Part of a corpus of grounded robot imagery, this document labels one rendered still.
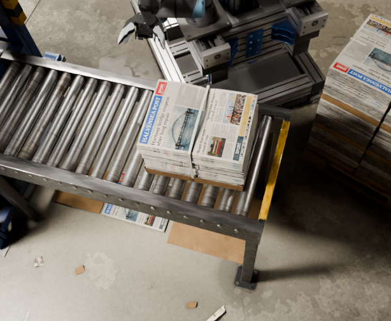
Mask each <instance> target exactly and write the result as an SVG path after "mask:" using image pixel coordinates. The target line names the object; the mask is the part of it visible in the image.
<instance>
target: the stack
mask: <svg viewBox="0 0 391 321"><path fill-rule="evenodd" d="M350 40H351V41H350ZM350 40H349V43H348V44H347V45H346V46H345V47H344V48H343V50H342V51H341V53H340V54H339V55H338V56H337V58H336V59H335V61H334V62H333V63H332V65H331V66H330V68H329V70H328V74H327V78H326V81H325V83H324V87H323V93H324V94H326V95H328V96H330V97H332V98H334V99H336V100H338V101H340V102H342V103H344V104H346V105H348V106H350V107H352V108H354V109H356V110H358V111H360V112H362V113H364V114H366V115H367V116H369V117H371V118H373V119H375V120H377V121H379V122H381V123H382V122H383V123H384V124H386V125H388V126H390V127H391V21H389V20H387V19H385V18H382V17H379V16H377V15H374V14H372V13H371V14H370V16H368V18H367V19H366V20H365V22H364V23H363V24H362V25H361V26H360V28H359V29H358V31H357V32H356V33H355V35H354V36H353V37H351V38H350ZM383 120H384V121H383ZM315 122H318V123H319V124H322V125H324V126H326V127H327V128H329V129H331V130H333V131H335V132H337V133H339V134H341V135H343V136H345V137H347V138H349V139H351V140H352V141H354V142H356V143H358V144H360V145H362V146H364V147H366V150H367V148H368V147H369V145H370V144H371V145H370V147H369V148H368V150H370V151H372V152H374V153H376V154H378V155H380V156H382V157H384V158H385V159H387V160H389V161H391V134H390V133H389V132H387V131H384V130H383V129H380V125H381V123H380V124H379V126H378V127H376V126H375V125H373V124H370V123H369V122H366V121H365V120H362V119H361V118H359V117H357V116H355V115H353V114H351V113H349V112H347V111H345V110H343V109H341V108H339V107H337V106H336V105H334V104H332V103H330V102H328V101H326V100H324V99H322V98H321V99H320V100H319V104H318V109H317V111H316V115H315ZM309 135H310V137H309V141H308V144H310V145H311V146H313V147H315V148H317V149H319V150H321V151H322V152H324V153H326V154H328V155H330V156H331V157H333V158H335V159H336V160H338V161H340V162H342V163H343V164H345V165H347V166H348V167H350V168H352V169H354V170H355V168H356V167H357V169H356V171H357V172H359V173H361V174H363V175H365V176H367V177H368V178H370V179H372V180H374V181H376V182H378V183H380V184H381V185H383V186H385V187H386V188H388V189H390V190H391V167H390V166H388V165H386V164H384V163H383V162H381V161H379V160H377V159H375V158H374V157H371V156H370V155H368V154H366V151H365V152H363V151H362V150H359V149H358V148H355V147H354V146H351V145H350V144H348V143H346V142H344V141H342V140H340V139H338V138H337V137H335V136H333V135H331V134H329V133H327V132H325V131H323V130H321V129H319V128H317V127H315V126H314V125H313V127H312V129H311V131H310V134H309ZM371 142H372V143H371ZM302 160H304V161H306V162H308V163H310V164H311V165H313V166H315V167H316V168H318V169H320V170H322V171H323V172H325V173H327V174H328V175H331V176H332V177H334V178H336V179H337V180H339V181H341V182H343V183H344V184H346V185H348V186H349V187H351V188H353V189H355V190H357V191H358V192H360V193H362V194H364V195H365V196H367V197H369V198H371V199H372V200H374V201H376V202H377V203H380V204H381V205H383V206H384V207H386V208H388V209H390V210H391V194H389V193H388V192H385V191H384V190H382V189H380V188H378V187H377V186H375V185H373V184H371V183H369V182H367V181H365V180H364V179H362V178H360V177H358V176H357V175H355V174H354V172H353V173H351V172H350V171H348V170H346V169H345V168H342V167H341V166H339V165H337V164H336V163H334V162H332V161H331V160H329V159H327V158H325V157H323V156H322V155H320V154H318V153H316V152H314V151H312V150H311V149H309V148H308V147H305V149H304V153H303V156H302ZM327 165H329V166H331V167H333V168H335V169H337V170H338V171H340V172H342V173H344V174H345V175H347V176H349V177H350V178H353V179H354V180H356V181H358V182H359V183H361V184H363V185H365V186H366V187H369V188H370V189H372V190H374V191H375V192H377V193H379V194H381V195H383V196H384V197H386V198H388V199H387V200H385V199H383V198H381V197H380V196H377V195H376V194H374V193H372V192H371V191H369V190H367V189H365V188H364V187H362V186H360V185H358V184H357V183H355V182H353V181H351V180H349V179H348V178H346V177H344V176H343V175H341V174H339V173H337V172H335V171H334V170H332V169H330V168H328V167H327Z"/></svg>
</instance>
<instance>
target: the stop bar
mask: <svg viewBox="0 0 391 321"><path fill-rule="evenodd" d="M289 126H290V122H289V121H286V120H283V123H282V126H281V131H280V135H279V138H278V142H277V146H276V150H275V153H274V158H273V163H272V166H271V170H270V174H269V178H268V181H267V186H266V191H265V194H264V198H263V201H262V206H261V209H260V213H259V218H258V221H261V222H266V220H267V216H268V213H269V208H270V206H271V200H272V196H273V192H274V187H275V184H276V179H277V176H278V171H279V168H280V163H281V158H282V155H283V150H284V147H285V142H286V139H287V137H288V135H287V134H288V129H289Z"/></svg>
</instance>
